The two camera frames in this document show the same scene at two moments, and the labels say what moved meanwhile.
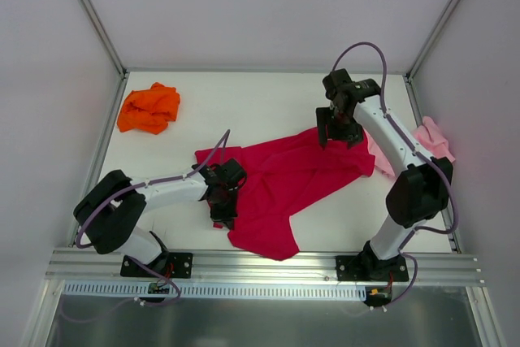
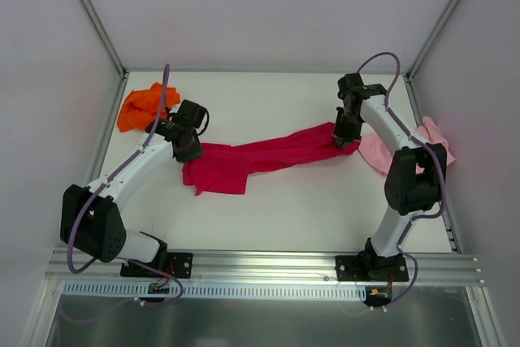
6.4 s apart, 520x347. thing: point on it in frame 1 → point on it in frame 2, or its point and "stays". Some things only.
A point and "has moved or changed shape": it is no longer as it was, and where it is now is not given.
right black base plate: x=369 y=268 stays
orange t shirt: x=149 y=110 stays
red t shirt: x=279 y=176 has moved or changed shape
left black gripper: x=222 y=205 → x=188 y=149
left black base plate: x=172 y=265 stays
